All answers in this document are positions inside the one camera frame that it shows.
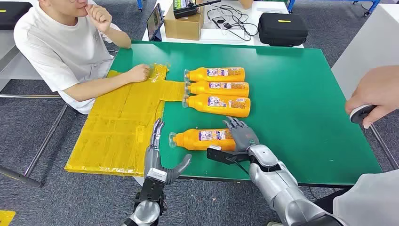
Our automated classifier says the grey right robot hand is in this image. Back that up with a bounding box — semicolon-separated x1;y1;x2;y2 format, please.
223;116;260;153

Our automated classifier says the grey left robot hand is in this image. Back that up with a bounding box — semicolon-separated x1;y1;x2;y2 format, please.
143;118;192;185

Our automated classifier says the orange detergent bottle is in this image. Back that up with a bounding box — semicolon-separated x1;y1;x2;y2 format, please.
182;93;251;118
168;128;238;152
184;67;246;83
185;81;250;98

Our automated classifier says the yellow taped board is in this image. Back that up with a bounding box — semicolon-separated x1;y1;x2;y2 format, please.
64;64;186;178

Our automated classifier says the black carrying case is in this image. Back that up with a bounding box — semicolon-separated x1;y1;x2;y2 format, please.
0;1;33;31
258;12;309;48

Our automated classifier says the small black device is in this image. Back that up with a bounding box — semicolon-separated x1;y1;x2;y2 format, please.
212;16;233;30

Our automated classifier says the cardboard box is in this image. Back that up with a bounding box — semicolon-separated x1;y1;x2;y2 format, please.
163;3;205;41

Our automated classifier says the black tablet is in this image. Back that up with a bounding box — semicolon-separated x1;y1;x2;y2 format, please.
146;3;165;42

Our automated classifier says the black device with antenna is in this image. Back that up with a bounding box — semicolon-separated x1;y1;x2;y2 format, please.
173;0;222;19

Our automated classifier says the grey side table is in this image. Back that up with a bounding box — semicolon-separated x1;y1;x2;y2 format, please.
331;3;399;170

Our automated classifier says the yellow floor patch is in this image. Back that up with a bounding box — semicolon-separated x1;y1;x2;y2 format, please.
0;210;16;226

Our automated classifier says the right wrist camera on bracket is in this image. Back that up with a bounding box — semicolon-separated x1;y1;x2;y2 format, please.
206;145;253;166

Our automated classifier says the black cable bundle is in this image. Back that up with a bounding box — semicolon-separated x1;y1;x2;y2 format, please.
206;3;259;42

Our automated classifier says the grey desk with metal frame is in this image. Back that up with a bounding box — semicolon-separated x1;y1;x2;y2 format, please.
0;29;68;188

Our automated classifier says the blue wheeled frame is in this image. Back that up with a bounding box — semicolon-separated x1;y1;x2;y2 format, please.
352;0;382;16

